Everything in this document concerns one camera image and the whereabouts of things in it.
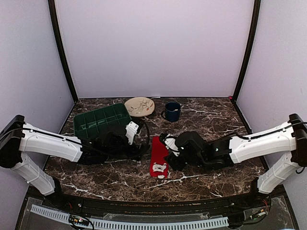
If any red white sock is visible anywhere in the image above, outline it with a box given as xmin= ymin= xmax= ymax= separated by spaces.
xmin=149 ymin=136 xmax=168 ymax=179

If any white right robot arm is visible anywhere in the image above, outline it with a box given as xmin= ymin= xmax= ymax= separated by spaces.
xmin=159 ymin=114 xmax=307 ymax=208

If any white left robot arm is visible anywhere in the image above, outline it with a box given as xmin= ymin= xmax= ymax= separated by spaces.
xmin=0 ymin=115 xmax=149 ymax=209

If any green plastic divided crate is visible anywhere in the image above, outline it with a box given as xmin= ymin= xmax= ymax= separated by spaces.
xmin=73 ymin=103 xmax=131 ymax=139

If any beige floral ceramic plate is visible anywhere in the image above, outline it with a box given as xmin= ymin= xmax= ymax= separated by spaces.
xmin=124 ymin=97 xmax=155 ymax=117

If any dark blue enamel mug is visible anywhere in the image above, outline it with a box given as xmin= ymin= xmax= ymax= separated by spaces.
xmin=161 ymin=102 xmax=181 ymax=122

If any right circuit board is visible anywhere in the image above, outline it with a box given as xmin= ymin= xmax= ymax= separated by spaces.
xmin=249 ymin=209 xmax=268 ymax=219

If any circuit board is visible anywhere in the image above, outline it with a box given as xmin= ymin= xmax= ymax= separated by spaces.
xmin=249 ymin=209 xmax=268 ymax=219
xmin=68 ymin=215 xmax=90 ymax=227

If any left circuit board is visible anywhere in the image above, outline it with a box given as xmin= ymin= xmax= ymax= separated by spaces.
xmin=68 ymin=215 xmax=90 ymax=227

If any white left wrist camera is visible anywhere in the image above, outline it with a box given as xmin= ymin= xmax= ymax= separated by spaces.
xmin=126 ymin=121 xmax=139 ymax=145

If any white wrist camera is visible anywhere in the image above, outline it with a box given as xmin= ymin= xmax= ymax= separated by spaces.
xmin=159 ymin=133 xmax=180 ymax=157
xmin=126 ymin=121 xmax=139 ymax=145

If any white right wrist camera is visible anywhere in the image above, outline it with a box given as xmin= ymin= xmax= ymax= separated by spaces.
xmin=159 ymin=133 xmax=180 ymax=157

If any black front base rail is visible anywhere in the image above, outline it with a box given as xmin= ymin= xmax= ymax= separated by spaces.
xmin=14 ymin=184 xmax=300 ymax=230

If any white slotted cable duct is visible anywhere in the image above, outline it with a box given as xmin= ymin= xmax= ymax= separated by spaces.
xmin=30 ymin=205 xmax=229 ymax=230

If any black left frame post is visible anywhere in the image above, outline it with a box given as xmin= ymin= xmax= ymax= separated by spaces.
xmin=48 ymin=0 xmax=79 ymax=103

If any black frame post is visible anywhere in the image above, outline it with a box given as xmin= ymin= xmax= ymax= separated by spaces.
xmin=232 ymin=0 xmax=261 ymax=104
xmin=48 ymin=0 xmax=79 ymax=103

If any black right frame post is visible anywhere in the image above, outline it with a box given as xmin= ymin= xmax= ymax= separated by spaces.
xmin=232 ymin=0 xmax=261 ymax=104

